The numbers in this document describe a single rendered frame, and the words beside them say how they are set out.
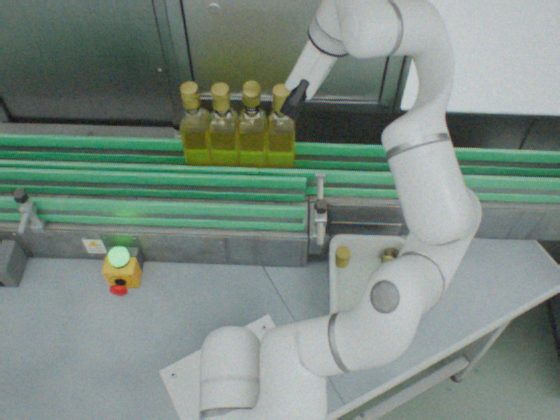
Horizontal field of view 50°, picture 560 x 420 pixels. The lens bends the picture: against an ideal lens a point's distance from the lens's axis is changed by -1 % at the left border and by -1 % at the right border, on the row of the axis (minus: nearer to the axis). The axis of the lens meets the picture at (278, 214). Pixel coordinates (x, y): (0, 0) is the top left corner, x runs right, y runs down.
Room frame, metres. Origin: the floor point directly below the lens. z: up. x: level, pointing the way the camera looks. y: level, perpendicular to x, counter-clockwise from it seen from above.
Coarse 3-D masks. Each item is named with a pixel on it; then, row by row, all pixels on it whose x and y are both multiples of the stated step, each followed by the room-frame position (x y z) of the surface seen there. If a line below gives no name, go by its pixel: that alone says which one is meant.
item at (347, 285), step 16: (336, 240) 0.68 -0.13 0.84; (352, 240) 0.69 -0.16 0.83; (368, 240) 0.68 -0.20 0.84; (384, 240) 0.68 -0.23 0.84; (400, 240) 0.68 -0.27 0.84; (352, 256) 0.68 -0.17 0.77; (368, 256) 0.68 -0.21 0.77; (336, 272) 0.64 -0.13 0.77; (352, 272) 0.64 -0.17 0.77; (368, 272) 0.64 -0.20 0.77; (336, 288) 0.60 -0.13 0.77; (352, 288) 0.60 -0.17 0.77; (336, 304) 0.56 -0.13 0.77; (352, 304) 0.56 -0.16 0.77
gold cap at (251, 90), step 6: (246, 84) 0.82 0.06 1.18; (252, 84) 0.82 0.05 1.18; (258, 84) 0.82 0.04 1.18; (246, 90) 0.81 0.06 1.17; (252, 90) 0.81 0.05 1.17; (258, 90) 0.81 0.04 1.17; (246, 96) 0.80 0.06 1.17; (252, 96) 0.80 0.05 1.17; (258, 96) 0.80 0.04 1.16; (246, 102) 0.80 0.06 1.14; (252, 102) 0.80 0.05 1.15; (258, 102) 0.81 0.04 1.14
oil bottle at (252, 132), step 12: (240, 120) 0.81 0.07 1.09; (252, 120) 0.81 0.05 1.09; (264, 120) 0.81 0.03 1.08; (240, 132) 0.80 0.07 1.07; (252, 132) 0.79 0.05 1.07; (264, 132) 0.80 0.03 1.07; (240, 144) 0.80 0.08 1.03; (252, 144) 0.79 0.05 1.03; (264, 144) 0.80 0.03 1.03; (252, 156) 0.79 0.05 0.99; (264, 156) 0.79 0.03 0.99
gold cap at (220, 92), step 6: (216, 84) 0.83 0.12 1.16; (222, 84) 0.83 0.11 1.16; (216, 90) 0.82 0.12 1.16; (222, 90) 0.82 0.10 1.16; (228, 90) 0.82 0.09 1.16; (216, 96) 0.81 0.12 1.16; (222, 96) 0.81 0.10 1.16; (228, 96) 0.82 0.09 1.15; (216, 102) 0.81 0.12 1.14; (222, 102) 0.81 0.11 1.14; (228, 102) 0.81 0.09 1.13; (216, 108) 0.81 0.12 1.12; (222, 108) 0.81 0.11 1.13; (228, 108) 0.81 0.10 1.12
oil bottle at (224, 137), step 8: (232, 112) 0.83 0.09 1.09; (216, 120) 0.81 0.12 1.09; (224, 120) 0.81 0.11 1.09; (232, 120) 0.81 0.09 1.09; (216, 128) 0.80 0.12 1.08; (224, 128) 0.80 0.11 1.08; (232, 128) 0.80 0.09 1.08; (216, 136) 0.80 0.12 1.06; (224, 136) 0.79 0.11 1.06; (232, 136) 0.79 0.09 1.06; (216, 144) 0.80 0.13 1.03; (224, 144) 0.79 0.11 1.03; (232, 144) 0.79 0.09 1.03; (216, 152) 0.80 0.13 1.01; (224, 152) 0.79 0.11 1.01; (232, 152) 0.79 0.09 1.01; (216, 160) 0.80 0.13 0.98; (224, 160) 0.79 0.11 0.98; (232, 160) 0.79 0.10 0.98; (240, 160) 0.81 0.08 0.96
